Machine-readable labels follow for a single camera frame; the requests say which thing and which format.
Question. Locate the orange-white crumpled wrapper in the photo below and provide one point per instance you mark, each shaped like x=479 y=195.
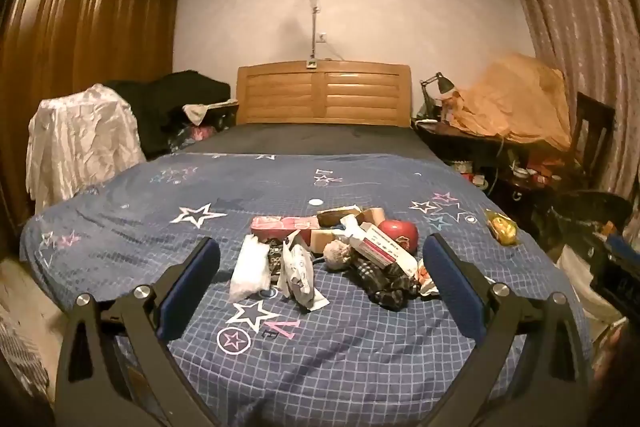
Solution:
x=427 y=279

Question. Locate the orange cloth cover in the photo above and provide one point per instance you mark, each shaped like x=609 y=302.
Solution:
x=515 y=102

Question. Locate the patterned curtain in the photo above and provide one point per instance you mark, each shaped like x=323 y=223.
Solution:
x=585 y=7

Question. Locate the white printed wrapper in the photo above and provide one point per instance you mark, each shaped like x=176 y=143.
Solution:
x=297 y=272

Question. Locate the red apple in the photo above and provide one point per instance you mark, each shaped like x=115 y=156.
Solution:
x=400 y=234

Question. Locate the beige cloth piece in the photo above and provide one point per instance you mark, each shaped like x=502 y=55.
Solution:
x=200 y=111

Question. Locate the dark wooden desk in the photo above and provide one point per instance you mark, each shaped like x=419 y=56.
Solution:
x=450 y=139

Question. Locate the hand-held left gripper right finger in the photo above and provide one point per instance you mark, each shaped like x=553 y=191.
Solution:
x=452 y=287

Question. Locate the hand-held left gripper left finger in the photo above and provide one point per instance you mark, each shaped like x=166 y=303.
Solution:
x=192 y=287

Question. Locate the plaid sock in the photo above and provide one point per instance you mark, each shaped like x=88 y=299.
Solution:
x=382 y=287

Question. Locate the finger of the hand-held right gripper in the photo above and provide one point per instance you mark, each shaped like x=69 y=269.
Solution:
x=622 y=267

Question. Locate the yellow snack packet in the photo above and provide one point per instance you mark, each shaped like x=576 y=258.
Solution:
x=501 y=227

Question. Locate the grey bed sheet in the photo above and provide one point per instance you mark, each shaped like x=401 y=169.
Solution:
x=310 y=137

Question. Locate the wooden headboard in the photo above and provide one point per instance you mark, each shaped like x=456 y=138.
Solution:
x=280 y=97

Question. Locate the dark wooden chair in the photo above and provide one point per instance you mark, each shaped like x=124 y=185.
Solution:
x=592 y=117

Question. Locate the dark round side table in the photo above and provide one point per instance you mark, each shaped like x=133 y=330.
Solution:
x=520 y=192

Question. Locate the tan foam block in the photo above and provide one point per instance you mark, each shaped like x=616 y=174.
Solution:
x=326 y=239
x=374 y=215

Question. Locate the dark wicker chair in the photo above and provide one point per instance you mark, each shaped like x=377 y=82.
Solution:
x=580 y=207

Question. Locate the white enamel pot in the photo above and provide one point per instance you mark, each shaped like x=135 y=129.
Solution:
x=521 y=171

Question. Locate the beige pompom ball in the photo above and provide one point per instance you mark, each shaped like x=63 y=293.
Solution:
x=337 y=254

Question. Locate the blue star-print blanket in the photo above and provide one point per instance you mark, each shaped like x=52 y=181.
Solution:
x=150 y=247

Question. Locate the dark desk lamp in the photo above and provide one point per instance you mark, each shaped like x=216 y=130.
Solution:
x=442 y=82

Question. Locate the black patterned packet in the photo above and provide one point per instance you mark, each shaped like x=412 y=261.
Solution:
x=275 y=259

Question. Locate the black clothes pile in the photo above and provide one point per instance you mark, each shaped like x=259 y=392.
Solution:
x=165 y=102

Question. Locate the brown wooden wardrobe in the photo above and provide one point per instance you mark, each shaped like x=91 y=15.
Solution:
x=90 y=22

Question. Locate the pink carton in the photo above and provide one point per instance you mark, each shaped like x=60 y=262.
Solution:
x=280 y=227

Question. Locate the white crumpled cloth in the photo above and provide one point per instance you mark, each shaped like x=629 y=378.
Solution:
x=80 y=142

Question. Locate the orange-brown carton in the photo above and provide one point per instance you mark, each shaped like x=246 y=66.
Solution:
x=337 y=216

